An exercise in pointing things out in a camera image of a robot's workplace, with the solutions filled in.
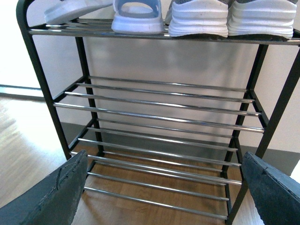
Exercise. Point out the grey knit sneaker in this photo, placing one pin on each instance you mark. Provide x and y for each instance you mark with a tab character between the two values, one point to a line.
273	18
197	17

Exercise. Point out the dark window frame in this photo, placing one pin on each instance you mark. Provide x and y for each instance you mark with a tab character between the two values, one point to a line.
20	92

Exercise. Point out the black metal shoe rack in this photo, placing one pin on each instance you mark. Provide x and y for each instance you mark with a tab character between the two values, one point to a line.
156	136

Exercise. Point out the light blue slipper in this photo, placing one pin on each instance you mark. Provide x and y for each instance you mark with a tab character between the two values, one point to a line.
137	17
67	10

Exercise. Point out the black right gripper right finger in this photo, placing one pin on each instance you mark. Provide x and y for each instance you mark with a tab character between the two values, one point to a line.
276	195

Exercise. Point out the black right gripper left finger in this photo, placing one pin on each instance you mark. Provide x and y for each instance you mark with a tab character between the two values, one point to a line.
52	201

